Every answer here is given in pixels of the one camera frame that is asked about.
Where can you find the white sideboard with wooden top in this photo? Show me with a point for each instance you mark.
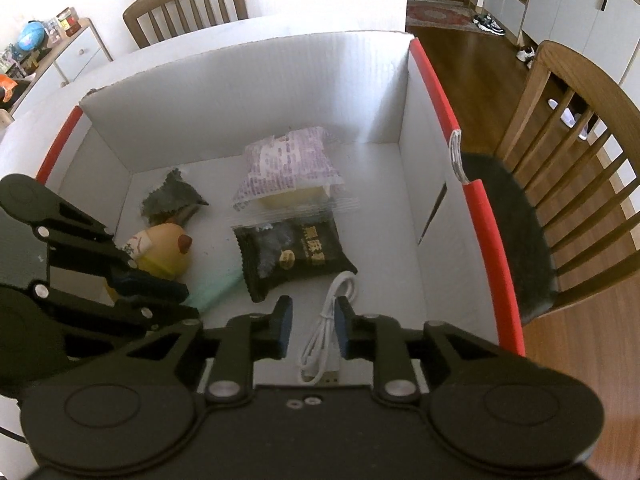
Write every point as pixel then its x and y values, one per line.
pixel 82 52

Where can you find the pair of dark sneakers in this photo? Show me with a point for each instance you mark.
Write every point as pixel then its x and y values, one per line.
pixel 489 25

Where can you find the white cardboard box red edges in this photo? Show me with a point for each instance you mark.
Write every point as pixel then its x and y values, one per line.
pixel 250 85

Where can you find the pair of white sneakers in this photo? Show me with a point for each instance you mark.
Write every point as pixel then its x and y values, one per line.
pixel 526 54

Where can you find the patterned red rug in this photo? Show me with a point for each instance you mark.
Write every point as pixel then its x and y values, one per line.
pixel 437 14

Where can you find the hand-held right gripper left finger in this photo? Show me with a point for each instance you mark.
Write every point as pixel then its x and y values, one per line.
pixel 286 327

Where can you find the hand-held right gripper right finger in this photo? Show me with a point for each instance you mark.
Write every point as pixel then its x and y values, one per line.
pixel 342 329

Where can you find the wooden chair with dark seat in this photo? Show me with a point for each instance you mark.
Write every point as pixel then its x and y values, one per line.
pixel 510 240

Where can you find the black snack packet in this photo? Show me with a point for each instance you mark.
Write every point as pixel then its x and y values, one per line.
pixel 295 255

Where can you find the blue globe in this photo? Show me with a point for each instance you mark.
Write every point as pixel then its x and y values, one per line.
pixel 32 35

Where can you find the grey crumpled packet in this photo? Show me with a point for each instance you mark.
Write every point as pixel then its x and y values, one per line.
pixel 172 197

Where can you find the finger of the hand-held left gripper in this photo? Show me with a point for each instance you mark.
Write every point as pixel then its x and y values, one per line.
pixel 155 287
pixel 150 317

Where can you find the yellow toy figure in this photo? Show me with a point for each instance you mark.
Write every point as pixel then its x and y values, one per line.
pixel 160 255

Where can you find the wooden slat-back chair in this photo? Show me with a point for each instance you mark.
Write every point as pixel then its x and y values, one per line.
pixel 137 15

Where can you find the pair of white slippers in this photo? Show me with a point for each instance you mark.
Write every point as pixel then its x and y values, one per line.
pixel 567 117

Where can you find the purple printed pastry packet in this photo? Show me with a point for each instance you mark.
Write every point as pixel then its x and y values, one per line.
pixel 290 165

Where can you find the white hallway cabinet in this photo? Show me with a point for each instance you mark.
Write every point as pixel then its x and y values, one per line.
pixel 575 5

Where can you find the orange snack bag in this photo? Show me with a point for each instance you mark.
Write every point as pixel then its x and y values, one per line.
pixel 6 87

